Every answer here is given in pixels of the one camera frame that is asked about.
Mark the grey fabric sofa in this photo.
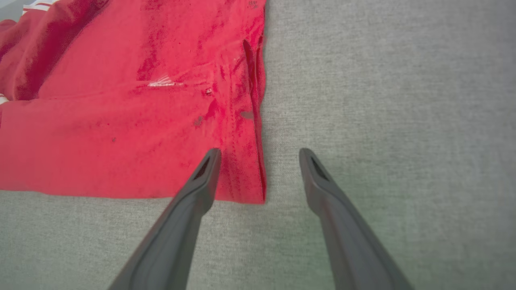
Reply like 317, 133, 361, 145
0, 0, 516, 290

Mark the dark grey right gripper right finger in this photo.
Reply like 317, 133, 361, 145
299, 147, 414, 290

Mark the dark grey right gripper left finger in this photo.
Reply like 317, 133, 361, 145
108, 147, 222, 290

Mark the red garment with white stripes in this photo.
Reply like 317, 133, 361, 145
0, 0, 268, 204

